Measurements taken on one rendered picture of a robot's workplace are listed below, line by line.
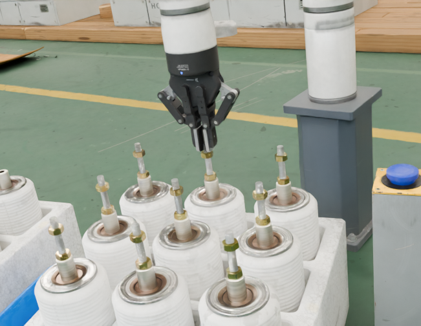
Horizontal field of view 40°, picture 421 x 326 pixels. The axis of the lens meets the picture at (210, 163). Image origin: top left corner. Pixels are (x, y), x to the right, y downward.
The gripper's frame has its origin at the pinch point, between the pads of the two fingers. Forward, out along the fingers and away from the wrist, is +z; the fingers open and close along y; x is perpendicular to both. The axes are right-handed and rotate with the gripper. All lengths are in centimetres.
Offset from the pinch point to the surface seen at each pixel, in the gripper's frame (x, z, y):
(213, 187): -0.8, 8.0, 0.7
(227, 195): 0.4, 9.8, 2.4
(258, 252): -13.7, 9.7, 13.0
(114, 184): 43, 35, -54
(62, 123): 85, 35, -107
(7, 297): -17.7, 23.4, -32.4
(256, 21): 199, 24, -71
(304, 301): -13.0, 17.1, 18.5
